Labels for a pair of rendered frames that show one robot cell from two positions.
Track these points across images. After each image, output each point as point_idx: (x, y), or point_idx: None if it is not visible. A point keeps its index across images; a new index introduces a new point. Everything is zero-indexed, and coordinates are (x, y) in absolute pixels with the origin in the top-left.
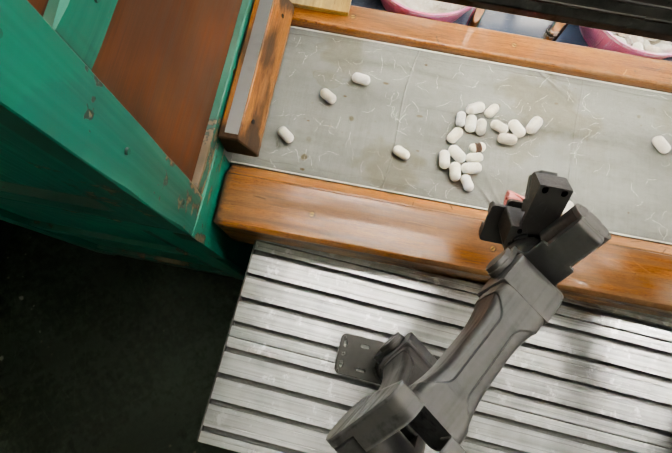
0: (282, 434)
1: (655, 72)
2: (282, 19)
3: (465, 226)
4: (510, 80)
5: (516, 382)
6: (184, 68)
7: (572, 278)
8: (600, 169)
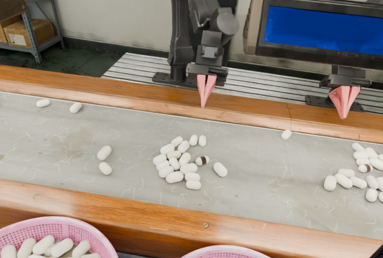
0: (363, 91)
1: (231, 226)
2: None
3: (347, 123)
4: (369, 229)
5: (274, 99)
6: None
7: (276, 103)
8: (264, 158)
